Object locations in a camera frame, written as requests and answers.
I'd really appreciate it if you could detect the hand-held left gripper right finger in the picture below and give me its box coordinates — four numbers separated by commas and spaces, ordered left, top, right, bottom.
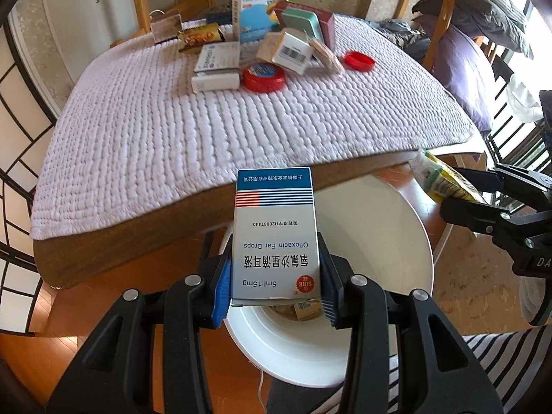
317, 232, 505, 414

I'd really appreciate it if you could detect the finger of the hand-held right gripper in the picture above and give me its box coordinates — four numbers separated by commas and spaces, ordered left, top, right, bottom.
455, 163, 552, 203
439, 195, 545, 246

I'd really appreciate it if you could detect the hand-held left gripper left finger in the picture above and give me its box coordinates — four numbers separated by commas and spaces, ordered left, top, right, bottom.
45, 233, 234, 414

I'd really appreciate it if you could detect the yellow snack packet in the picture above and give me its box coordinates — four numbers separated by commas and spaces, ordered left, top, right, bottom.
409, 149, 487, 204

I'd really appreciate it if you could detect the white trash bin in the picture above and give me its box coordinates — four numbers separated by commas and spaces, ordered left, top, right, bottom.
217, 176, 435, 385

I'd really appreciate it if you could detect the white striped ear drops box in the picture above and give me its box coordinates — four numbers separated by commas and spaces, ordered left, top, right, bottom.
230, 166, 322, 308

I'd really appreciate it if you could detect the person's right hand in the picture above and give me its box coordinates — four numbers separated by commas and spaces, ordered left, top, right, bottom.
519, 274, 546, 325

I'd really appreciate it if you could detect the small brown cardboard box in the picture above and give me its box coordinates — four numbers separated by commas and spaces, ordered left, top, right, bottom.
293, 302, 325, 322

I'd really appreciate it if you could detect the white crumpled plastic bag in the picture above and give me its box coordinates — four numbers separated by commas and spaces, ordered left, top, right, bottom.
505, 74, 545, 124

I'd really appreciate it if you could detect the black and white striped cloth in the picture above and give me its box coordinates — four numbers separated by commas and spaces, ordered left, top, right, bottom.
461, 323, 552, 414

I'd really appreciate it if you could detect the purple bed sheet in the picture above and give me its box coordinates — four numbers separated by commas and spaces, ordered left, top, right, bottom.
416, 13, 494, 134

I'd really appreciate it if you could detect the lavender quilted mat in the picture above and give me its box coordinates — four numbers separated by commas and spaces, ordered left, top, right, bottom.
29, 11, 476, 242

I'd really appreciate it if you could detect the striped pillow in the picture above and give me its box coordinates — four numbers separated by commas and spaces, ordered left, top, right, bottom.
463, 0, 535, 59

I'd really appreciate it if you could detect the grey bedding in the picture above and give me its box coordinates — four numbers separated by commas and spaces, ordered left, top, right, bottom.
374, 0, 488, 59

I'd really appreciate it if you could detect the red plastic lid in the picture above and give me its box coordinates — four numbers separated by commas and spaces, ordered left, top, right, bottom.
343, 51, 375, 72

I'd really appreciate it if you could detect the white and grey medicine box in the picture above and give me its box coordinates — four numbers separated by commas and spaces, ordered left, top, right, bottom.
190, 71, 241, 94

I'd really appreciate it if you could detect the red round tin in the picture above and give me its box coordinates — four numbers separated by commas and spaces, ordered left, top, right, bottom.
241, 62, 288, 94

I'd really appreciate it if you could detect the white box with blue print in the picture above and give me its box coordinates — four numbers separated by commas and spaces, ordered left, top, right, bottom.
193, 42, 242, 73

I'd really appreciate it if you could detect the white box with barcode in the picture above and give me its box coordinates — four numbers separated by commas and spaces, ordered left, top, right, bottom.
256, 30, 314, 75

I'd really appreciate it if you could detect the dark red box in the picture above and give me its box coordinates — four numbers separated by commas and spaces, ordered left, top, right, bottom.
273, 1, 336, 51

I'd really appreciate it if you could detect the black framed folding screen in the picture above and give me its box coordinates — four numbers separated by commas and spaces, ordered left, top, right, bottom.
0, 19, 61, 337

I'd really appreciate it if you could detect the golden snack packet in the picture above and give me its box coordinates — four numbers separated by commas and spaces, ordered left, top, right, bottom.
177, 24, 226, 55

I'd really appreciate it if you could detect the teal green box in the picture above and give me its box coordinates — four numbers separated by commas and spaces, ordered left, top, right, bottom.
279, 7, 322, 42

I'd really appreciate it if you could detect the clear acrylic box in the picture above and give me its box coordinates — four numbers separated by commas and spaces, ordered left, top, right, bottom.
150, 13, 183, 45

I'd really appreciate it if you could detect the light blue medicine box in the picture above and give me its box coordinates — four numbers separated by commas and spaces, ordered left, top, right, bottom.
231, 0, 291, 45

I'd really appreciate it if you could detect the white wardrobe door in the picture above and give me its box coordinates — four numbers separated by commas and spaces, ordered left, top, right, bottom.
40, 0, 132, 55

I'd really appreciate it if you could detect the white cable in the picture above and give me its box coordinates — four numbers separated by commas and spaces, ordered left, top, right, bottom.
257, 360, 267, 414

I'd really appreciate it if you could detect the wooden bunk bed frame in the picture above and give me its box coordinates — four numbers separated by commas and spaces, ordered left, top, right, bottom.
110, 0, 496, 74

